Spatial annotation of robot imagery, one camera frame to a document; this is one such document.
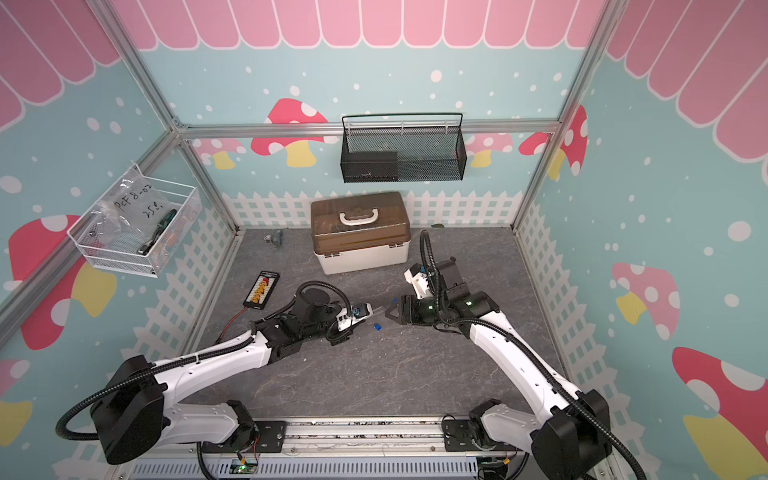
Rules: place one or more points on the clear plastic zip bag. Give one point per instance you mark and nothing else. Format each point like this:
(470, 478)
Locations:
(130, 209)

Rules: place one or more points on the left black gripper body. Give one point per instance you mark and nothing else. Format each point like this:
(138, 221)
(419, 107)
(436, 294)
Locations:
(311, 331)

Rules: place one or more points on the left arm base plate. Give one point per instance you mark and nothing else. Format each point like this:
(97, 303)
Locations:
(268, 437)

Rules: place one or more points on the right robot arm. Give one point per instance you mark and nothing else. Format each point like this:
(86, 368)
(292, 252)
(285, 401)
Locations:
(567, 431)

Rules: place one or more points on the black mesh wall basket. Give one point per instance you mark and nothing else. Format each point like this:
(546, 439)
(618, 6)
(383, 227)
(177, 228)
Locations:
(429, 146)

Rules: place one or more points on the small green circuit board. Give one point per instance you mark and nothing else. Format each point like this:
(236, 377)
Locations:
(245, 467)

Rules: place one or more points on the small grey metal clamp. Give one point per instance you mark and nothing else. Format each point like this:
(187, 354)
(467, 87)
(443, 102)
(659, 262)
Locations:
(274, 238)

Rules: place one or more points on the brown lid storage box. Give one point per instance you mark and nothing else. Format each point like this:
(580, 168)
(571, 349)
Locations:
(360, 232)

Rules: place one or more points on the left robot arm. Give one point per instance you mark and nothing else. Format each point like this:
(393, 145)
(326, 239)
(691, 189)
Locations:
(144, 404)

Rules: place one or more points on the black box in basket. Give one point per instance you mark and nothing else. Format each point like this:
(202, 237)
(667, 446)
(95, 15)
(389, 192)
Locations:
(369, 166)

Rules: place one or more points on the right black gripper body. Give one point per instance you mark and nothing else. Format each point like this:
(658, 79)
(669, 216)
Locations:
(427, 311)

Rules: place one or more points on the black board yellow connectors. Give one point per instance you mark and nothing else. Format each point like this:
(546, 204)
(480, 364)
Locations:
(261, 290)

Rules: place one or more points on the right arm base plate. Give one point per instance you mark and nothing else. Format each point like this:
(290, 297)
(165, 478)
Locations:
(458, 436)

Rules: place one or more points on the white wire wall basket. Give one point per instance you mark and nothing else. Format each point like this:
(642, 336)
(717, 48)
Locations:
(186, 200)

